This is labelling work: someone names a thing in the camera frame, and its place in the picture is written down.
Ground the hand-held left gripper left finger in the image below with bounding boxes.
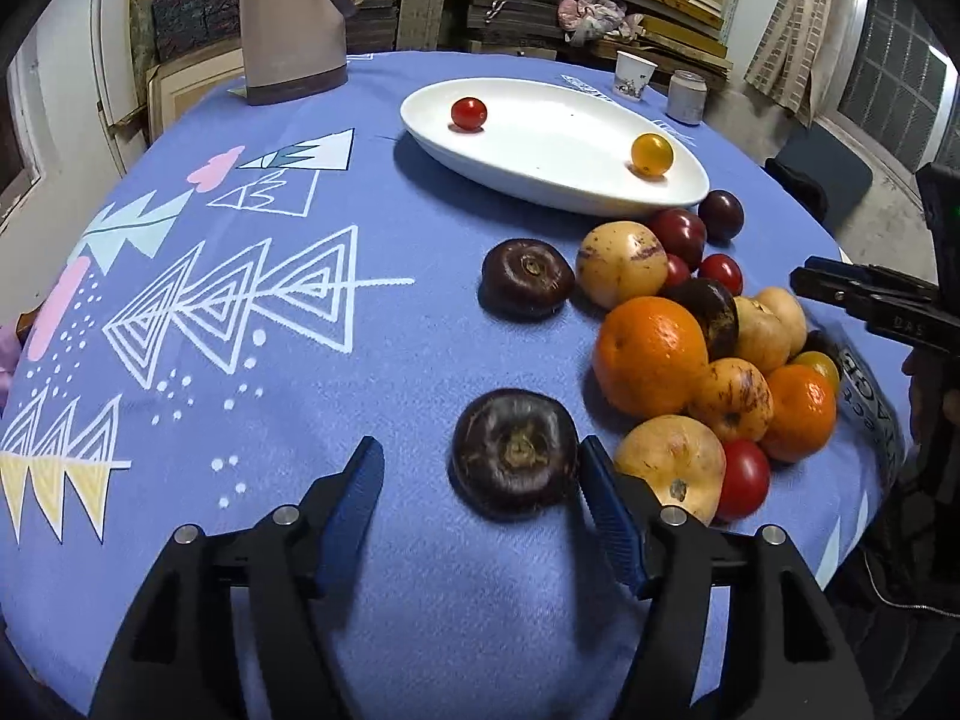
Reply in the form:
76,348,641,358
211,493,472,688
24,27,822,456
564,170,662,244
88,435,387,720

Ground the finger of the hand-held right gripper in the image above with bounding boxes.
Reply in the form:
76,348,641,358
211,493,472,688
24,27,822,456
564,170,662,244
804,257,942,297
787,268,942,325

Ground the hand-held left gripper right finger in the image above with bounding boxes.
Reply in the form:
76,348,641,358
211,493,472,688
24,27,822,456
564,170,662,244
579,435,875,720

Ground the small yellow pepino melon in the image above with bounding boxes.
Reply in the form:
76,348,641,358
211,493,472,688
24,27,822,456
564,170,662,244
754,286,809,357

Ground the greenish yellow cherry tomato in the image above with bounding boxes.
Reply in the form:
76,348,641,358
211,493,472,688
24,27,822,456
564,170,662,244
791,350,841,395

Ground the large yellow pepino melon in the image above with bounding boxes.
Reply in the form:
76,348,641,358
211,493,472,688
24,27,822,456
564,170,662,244
615,415,727,526

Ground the small orange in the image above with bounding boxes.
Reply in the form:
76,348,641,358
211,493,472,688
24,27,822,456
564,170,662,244
761,364,837,464

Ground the dark red plum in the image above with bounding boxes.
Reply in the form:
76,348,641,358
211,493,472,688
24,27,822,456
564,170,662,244
646,208,707,271
697,190,745,242

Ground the brown striped pepino melon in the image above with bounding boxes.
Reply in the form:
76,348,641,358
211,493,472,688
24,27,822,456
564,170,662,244
688,358,773,443

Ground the large orange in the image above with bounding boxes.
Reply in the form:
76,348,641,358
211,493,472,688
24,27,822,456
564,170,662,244
592,296,710,419

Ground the large speckled pepino melon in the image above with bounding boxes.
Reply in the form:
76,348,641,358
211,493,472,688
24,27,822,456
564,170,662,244
576,221,668,310

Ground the white oval plate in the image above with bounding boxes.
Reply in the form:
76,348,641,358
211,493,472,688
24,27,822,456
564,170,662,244
399,77,711,212

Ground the person's right hand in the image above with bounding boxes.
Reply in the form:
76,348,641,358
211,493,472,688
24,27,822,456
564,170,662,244
902,349,960,458

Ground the black bag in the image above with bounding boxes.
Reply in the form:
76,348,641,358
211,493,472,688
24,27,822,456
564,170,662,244
763,159,827,222

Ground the dark blue chair seat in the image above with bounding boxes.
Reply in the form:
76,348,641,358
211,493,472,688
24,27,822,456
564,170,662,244
772,124,875,226

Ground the blue printed tablecloth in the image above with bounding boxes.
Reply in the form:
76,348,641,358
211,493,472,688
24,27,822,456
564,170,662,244
0,51,912,720

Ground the meshed window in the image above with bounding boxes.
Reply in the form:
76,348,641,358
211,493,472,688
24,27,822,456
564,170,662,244
832,0,957,175

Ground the grey drink can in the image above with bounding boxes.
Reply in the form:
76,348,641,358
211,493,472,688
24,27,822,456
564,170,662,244
667,69,708,125

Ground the checkered hanging cloth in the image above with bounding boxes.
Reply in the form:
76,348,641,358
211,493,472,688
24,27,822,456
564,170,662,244
745,0,848,127

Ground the patterned paper cup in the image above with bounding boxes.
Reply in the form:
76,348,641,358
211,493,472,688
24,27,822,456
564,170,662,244
613,50,659,103

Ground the person's dark jacket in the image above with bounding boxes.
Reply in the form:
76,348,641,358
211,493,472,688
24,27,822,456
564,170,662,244
825,457,960,720

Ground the pink crumpled cloth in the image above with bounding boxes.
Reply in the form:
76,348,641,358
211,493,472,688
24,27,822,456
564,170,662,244
556,0,644,44

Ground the wooden chair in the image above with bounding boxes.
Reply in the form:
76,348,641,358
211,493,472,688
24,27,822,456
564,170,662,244
15,306,50,346

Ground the lilac cloth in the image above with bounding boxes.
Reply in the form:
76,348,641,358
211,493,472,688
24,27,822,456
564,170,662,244
0,324,22,410

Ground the framed wooden panel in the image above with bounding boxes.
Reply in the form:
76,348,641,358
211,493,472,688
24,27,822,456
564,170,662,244
146,52,248,145

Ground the stack of dark flat boxes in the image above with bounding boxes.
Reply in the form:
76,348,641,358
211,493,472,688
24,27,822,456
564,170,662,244
345,0,563,61

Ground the sliding glass window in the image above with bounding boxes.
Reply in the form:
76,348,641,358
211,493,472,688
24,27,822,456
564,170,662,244
0,52,42,222

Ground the beige thermos jug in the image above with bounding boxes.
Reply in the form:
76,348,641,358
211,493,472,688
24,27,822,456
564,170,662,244
240,0,359,107

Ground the stack of patterned flat boxes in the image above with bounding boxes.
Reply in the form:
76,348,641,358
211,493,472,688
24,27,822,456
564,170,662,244
150,0,242,65

